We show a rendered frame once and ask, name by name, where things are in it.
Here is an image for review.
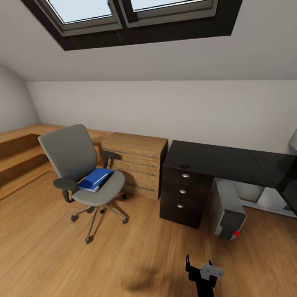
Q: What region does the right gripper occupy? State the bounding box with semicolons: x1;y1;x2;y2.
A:
185;254;217;295

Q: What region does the swivel chair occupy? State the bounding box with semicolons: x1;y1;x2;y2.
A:
38;124;127;244

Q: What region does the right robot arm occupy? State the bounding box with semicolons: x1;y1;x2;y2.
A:
185;254;224;297

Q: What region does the folder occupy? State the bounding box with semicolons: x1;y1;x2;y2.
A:
78;168;113;193

